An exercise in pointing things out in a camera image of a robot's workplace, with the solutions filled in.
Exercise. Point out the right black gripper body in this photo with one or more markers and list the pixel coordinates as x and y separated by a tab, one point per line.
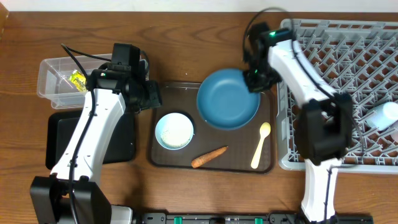
265	78

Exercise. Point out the dark brown serving tray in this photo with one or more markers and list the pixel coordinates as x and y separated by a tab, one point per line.
180	97

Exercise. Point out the yellow green snack wrapper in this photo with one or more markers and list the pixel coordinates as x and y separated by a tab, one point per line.
78	80

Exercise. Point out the pink white paper cup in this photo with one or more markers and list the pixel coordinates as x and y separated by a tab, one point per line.
394	135

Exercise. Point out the black rail at table edge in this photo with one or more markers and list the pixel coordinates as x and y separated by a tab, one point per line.
270	218

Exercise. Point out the light blue rice bowl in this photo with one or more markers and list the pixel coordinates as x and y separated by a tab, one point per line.
174	131

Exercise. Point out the orange carrot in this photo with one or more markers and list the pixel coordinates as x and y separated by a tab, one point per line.
199	161

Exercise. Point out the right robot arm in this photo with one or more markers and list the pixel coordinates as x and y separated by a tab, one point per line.
325	122

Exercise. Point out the pale yellow plastic spoon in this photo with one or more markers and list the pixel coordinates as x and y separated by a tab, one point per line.
264	131

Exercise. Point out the small blue white cup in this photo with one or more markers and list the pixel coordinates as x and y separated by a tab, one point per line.
382	116

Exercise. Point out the grey dishwasher rack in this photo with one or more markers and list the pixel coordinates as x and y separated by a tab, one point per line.
360	58

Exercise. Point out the clear plastic bin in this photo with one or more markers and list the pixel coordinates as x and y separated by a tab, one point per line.
53	80

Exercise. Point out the black plastic bin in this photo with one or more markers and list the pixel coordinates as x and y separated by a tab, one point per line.
61	125

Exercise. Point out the dark blue plate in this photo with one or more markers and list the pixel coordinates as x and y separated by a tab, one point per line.
224	101

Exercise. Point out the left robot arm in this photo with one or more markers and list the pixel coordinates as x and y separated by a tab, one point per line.
71	193

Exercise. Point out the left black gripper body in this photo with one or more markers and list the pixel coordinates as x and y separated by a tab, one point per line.
144	98

